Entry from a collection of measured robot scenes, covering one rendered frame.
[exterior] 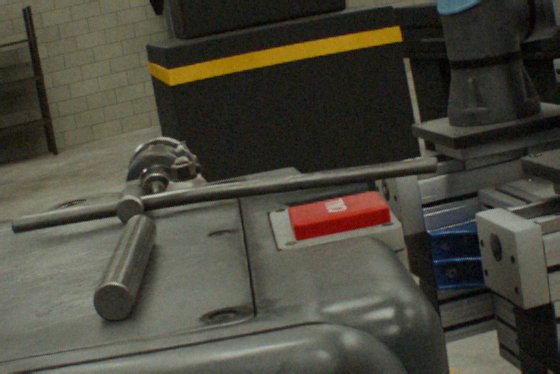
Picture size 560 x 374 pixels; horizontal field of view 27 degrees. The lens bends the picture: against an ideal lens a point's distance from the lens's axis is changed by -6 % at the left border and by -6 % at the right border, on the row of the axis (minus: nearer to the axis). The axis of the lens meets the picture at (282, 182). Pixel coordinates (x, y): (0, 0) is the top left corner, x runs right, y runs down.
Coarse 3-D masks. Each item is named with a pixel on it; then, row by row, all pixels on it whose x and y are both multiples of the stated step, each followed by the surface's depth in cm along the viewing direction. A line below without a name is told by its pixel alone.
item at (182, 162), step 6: (180, 162) 185; (186, 162) 185; (192, 162) 185; (174, 168) 184; (180, 168) 184; (186, 168) 184; (192, 168) 185; (174, 174) 185; (180, 174) 184; (186, 174) 184; (192, 174) 185; (174, 180) 185; (180, 180) 184; (186, 180) 184
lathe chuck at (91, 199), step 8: (104, 192) 125; (112, 192) 125; (120, 192) 126; (72, 200) 124; (80, 200) 123; (88, 200) 121; (96, 200) 121; (104, 200) 120; (112, 200) 121; (48, 208) 125; (56, 208) 122; (64, 208) 119
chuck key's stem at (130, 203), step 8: (128, 184) 100; (136, 184) 100; (128, 192) 93; (136, 192) 94; (144, 192) 97; (120, 200) 91; (128, 200) 91; (136, 200) 91; (120, 208) 91; (128, 208) 91; (136, 208) 91; (144, 208) 93; (120, 216) 91; (128, 216) 91
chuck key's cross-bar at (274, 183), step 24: (360, 168) 90; (384, 168) 90; (408, 168) 89; (432, 168) 89; (168, 192) 93; (192, 192) 93; (216, 192) 92; (240, 192) 92; (264, 192) 92; (48, 216) 92; (72, 216) 92; (96, 216) 92
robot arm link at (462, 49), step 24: (456, 0) 174; (480, 0) 173; (504, 0) 175; (528, 0) 177; (456, 24) 175; (480, 24) 174; (504, 24) 175; (528, 24) 178; (456, 48) 177; (480, 48) 174; (504, 48) 175
